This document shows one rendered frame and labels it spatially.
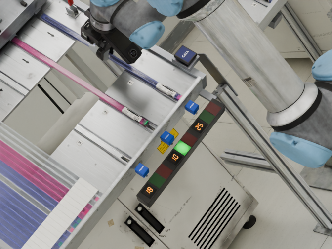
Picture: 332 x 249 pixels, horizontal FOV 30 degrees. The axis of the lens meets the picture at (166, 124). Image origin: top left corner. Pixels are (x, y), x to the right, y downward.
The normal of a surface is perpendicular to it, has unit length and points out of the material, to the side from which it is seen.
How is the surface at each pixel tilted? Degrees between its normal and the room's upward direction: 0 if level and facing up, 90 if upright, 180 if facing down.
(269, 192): 0
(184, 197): 90
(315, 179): 0
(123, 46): 86
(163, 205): 90
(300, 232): 0
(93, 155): 43
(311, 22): 90
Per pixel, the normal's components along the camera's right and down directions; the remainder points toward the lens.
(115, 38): 0.51, -0.01
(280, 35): -0.59, 0.74
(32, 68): -0.08, -0.44
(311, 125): 0.13, 0.37
